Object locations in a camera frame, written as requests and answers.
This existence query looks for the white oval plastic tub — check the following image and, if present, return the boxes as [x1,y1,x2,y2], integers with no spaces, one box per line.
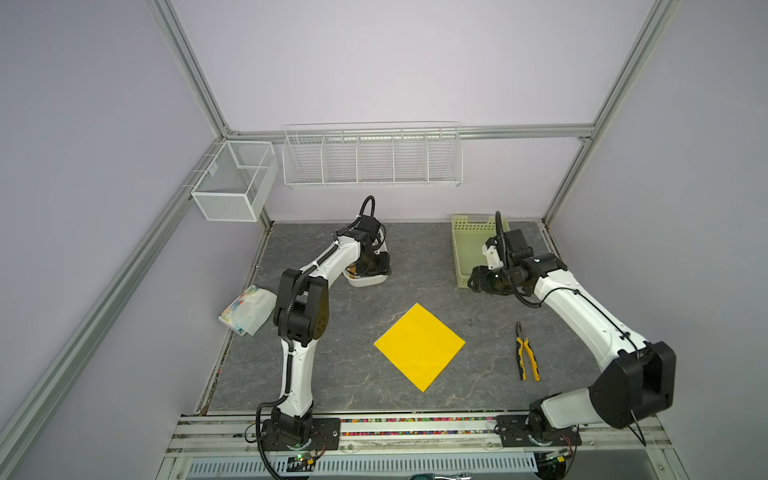
[343,242,389,288]

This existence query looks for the yellow black pliers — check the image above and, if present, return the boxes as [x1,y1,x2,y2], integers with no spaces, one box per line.
[515,322,541,382]

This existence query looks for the yellow paper napkin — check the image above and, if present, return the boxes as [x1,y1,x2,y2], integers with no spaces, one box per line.
[374,303,466,393]

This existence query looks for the white mesh box basket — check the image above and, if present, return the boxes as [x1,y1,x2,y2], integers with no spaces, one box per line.
[192,140,279,222]

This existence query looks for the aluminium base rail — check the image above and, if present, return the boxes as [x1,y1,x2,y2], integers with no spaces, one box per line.
[166,411,672,457]

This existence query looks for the green perforated plastic basket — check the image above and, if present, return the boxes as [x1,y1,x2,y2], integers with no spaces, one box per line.
[451,214,496,289]

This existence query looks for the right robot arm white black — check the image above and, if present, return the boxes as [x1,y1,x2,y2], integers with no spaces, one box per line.
[468,215,676,445]

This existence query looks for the white wire wall rack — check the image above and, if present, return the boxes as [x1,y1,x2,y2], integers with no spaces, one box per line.
[282,121,464,188]

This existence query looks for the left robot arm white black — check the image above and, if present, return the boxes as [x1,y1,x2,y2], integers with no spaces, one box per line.
[265,195,391,443]

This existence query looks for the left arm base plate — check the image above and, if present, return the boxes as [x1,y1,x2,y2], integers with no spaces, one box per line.
[258,416,341,452]

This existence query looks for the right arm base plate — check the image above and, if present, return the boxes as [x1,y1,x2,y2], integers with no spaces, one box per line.
[493,414,582,447]

